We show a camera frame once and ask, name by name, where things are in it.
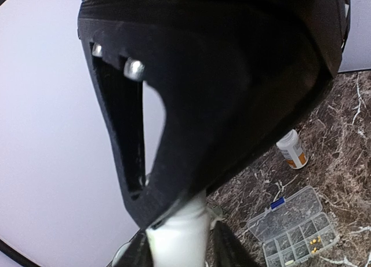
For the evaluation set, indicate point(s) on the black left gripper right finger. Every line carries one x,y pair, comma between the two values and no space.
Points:
224,248

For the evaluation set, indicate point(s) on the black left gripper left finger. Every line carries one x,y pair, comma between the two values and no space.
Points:
136,252

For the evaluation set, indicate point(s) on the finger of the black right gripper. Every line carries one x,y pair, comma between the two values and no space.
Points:
192,93

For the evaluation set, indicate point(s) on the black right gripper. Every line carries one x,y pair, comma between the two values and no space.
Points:
326,21

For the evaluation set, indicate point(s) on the small white bottle cap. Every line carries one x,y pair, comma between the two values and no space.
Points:
183,238

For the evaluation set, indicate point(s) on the clear plastic pill organizer box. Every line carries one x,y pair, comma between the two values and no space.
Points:
294,229

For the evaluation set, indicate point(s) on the white pill bottle orange label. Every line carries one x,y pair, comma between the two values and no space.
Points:
292,150

